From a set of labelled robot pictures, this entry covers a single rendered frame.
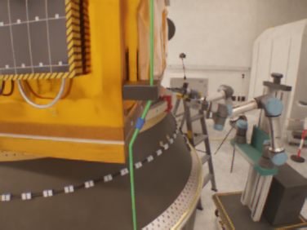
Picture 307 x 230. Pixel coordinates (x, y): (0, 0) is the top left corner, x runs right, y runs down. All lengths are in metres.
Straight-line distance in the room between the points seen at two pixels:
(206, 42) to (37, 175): 8.40
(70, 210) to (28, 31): 0.66
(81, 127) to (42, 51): 0.17
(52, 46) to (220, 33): 8.70
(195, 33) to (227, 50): 1.58
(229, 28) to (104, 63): 8.79
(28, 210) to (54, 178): 0.15
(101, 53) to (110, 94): 0.08
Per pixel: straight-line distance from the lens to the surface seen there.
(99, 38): 0.38
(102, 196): 0.85
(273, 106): 1.44
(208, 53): 8.77
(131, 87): 0.37
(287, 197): 2.27
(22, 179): 0.86
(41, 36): 0.39
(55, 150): 0.49
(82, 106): 0.40
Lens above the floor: 1.97
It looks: 17 degrees down
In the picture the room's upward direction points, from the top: straight up
